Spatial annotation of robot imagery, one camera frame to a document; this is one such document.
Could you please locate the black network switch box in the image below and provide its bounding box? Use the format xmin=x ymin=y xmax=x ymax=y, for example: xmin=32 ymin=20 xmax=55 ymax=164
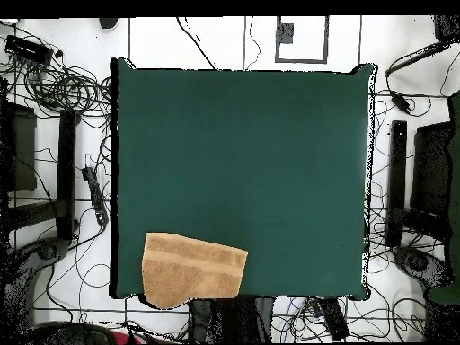
xmin=4 ymin=34 xmax=55 ymax=66

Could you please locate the grey square floor frame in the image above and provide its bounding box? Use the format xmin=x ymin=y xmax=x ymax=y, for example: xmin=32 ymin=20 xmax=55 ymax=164
xmin=274 ymin=15 xmax=330 ymax=65

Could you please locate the black stand bar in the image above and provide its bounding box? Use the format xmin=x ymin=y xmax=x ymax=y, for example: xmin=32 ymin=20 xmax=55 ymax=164
xmin=385 ymin=120 xmax=409 ymax=248
xmin=56 ymin=109 xmax=77 ymax=241

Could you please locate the black speckled box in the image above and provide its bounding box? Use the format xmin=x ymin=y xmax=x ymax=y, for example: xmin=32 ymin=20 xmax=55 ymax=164
xmin=433 ymin=14 xmax=460 ymax=43

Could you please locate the black power adapter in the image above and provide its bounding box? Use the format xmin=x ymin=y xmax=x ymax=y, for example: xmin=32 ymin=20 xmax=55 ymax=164
xmin=390 ymin=90 xmax=411 ymax=113

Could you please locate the long black cable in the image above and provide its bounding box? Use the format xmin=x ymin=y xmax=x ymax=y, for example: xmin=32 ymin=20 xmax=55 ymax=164
xmin=175 ymin=16 xmax=219 ymax=71

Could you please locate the black cable tangle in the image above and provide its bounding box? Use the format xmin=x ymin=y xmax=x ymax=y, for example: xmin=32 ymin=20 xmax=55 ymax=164
xmin=0 ymin=60 xmax=111 ymax=119

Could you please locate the dark green table cloth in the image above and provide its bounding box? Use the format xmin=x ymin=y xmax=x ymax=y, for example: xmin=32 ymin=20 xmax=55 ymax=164
xmin=109 ymin=57 xmax=377 ymax=302

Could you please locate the long black box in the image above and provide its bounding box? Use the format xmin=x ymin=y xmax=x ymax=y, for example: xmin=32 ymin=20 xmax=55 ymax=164
xmin=317 ymin=296 xmax=350 ymax=341

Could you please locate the black power strip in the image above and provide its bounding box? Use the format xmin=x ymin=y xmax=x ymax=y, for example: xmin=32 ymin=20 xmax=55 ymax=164
xmin=81 ymin=165 xmax=110 ymax=227

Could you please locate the yellow-orange terry towel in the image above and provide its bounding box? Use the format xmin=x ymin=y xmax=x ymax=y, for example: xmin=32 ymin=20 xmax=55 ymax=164
xmin=141 ymin=232 xmax=250 ymax=311

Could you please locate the black boom rod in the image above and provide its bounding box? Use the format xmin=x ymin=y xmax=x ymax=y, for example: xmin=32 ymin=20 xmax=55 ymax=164
xmin=385 ymin=40 xmax=448 ymax=77

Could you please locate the black flat panel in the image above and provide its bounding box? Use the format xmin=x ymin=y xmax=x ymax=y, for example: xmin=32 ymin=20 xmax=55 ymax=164
xmin=410 ymin=120 xmax=455 ymax=217
xmin=0 ymin=102 xmax=38 ymax=193

